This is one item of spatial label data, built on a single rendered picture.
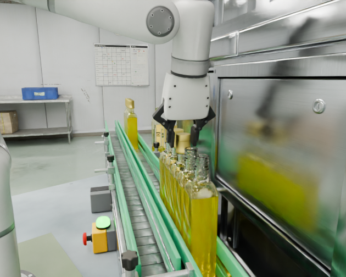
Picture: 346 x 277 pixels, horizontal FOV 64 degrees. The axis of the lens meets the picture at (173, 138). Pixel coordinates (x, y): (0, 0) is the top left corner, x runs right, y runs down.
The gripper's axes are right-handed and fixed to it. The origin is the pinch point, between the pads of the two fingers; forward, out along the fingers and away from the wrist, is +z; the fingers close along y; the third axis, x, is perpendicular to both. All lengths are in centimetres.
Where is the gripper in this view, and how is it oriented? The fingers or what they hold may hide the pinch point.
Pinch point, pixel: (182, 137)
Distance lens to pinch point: 63.9
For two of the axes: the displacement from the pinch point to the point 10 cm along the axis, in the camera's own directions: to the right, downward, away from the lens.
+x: 2.5, 4.6, -8.5
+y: -9.7, 0.6, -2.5
